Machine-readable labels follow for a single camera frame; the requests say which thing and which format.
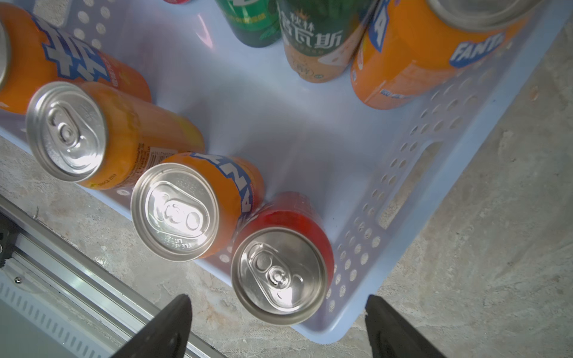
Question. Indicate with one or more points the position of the red cola can front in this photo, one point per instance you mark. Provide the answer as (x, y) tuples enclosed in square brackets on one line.
[(283, 262)]

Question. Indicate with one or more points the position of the orange fanta can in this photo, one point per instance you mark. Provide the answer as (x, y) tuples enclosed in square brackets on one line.
[(35, 53), (411, 47), (190, 205)]

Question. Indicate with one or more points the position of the red cola can back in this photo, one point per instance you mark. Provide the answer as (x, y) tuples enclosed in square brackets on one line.
[(177, 1)]

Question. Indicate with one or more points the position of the orange fanta can back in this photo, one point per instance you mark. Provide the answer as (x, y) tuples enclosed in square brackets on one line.
[(411, 47)]

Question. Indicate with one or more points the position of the aluminium rail frame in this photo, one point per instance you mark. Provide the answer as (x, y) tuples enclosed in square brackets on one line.
[(68, 297)]

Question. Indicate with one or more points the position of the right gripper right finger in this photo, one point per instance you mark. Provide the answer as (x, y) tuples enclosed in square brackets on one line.
[(391, 335)]

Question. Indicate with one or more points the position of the green sprite can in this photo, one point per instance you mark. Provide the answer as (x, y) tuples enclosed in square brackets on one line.
[(255, 23)]

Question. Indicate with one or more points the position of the orange fanta can front left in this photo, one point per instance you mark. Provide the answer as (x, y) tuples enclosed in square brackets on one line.
[(35, 53)]

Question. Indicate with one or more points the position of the red cola can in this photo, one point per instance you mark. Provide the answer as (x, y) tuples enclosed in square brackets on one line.
[(283, 262), (177, 1)]

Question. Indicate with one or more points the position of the light blue plastic basket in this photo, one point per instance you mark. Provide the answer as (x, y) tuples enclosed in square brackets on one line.
[(374, 176)]

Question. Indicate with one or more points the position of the yellow orange schweppes can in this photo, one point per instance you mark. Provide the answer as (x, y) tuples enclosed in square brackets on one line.
[(101, 138)]

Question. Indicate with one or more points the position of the dark green gold-top can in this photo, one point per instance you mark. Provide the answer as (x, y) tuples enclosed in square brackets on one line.
[(321, 36)]

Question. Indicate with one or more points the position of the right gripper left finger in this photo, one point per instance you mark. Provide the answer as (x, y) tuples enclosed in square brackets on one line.
[(166, 335)]

